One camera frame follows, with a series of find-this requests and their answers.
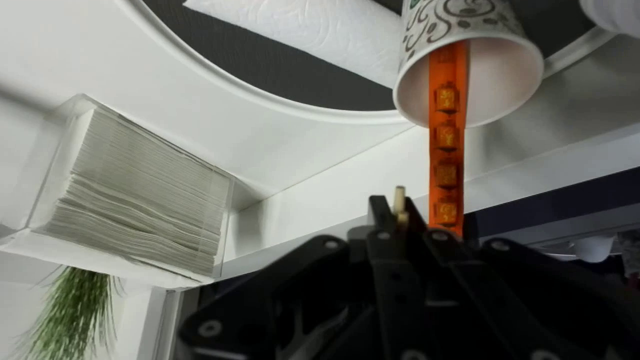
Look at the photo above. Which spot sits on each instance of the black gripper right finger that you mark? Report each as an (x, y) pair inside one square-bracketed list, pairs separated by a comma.
[(506, 300)]

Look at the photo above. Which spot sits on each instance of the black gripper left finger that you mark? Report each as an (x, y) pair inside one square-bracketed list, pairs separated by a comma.
[(312, 292)]

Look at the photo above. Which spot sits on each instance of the thin wooden stick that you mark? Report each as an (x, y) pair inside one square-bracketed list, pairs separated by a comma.
[(401, 203)]

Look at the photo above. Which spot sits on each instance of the open patterned paper cup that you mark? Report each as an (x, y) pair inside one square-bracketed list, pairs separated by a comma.
[(506, 72)]

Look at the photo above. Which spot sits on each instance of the clear acrylic napkin holder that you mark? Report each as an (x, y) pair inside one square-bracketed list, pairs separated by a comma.
[(251, 201)]

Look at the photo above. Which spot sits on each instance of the orange flat stick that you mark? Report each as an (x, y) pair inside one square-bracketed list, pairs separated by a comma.
[(448, 146)]

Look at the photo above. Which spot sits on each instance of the round black white-rimmed tray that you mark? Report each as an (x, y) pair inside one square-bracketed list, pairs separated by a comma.
[(281, 74)]

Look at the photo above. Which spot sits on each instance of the green plant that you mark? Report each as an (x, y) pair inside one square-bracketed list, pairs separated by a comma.
[(72, 312)]

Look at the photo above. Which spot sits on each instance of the rolled white towel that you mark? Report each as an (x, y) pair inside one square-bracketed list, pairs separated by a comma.
[(312, 31)]

